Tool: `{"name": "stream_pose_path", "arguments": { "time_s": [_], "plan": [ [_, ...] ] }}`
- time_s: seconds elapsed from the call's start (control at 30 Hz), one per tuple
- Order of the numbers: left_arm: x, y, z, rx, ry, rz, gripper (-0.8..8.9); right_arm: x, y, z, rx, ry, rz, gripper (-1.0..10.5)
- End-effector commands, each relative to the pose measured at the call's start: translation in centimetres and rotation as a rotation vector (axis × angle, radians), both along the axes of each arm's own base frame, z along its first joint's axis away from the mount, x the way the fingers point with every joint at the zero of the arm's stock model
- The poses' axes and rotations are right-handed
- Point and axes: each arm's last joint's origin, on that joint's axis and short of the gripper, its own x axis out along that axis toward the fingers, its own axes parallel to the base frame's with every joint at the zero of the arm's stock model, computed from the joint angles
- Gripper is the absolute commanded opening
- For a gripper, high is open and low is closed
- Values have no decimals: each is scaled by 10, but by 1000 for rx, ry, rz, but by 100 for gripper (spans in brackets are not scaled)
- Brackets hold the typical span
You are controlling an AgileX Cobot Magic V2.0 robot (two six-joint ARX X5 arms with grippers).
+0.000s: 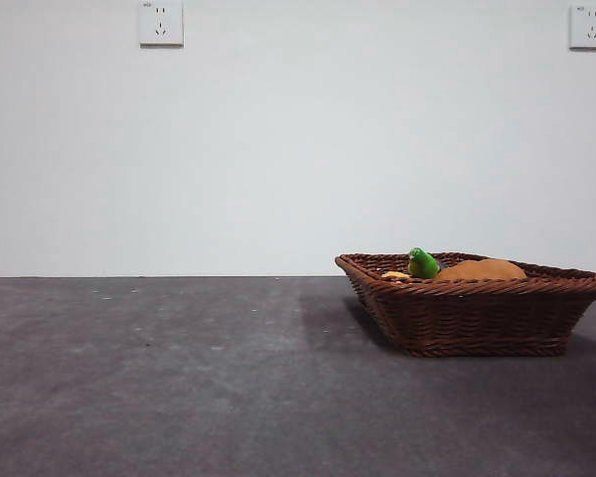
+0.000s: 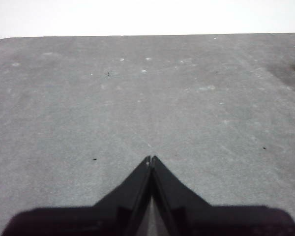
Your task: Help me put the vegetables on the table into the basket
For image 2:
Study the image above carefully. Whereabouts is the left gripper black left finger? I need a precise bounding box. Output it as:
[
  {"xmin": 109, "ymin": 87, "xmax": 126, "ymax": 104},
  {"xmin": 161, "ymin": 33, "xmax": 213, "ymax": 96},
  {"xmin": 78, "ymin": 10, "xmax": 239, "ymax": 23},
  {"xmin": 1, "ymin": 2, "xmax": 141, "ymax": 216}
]
[{"xmin": 1, "ymin": 155, "xmax": 152, "ymax": 236}]

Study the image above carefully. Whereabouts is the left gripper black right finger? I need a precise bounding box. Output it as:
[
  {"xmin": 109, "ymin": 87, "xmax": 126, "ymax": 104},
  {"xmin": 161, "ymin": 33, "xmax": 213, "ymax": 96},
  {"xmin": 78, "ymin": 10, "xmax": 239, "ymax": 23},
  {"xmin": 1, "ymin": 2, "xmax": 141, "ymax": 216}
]
[{"xmin": 151, "ymin": 155, "xmax": 295, "ymax": 236}]

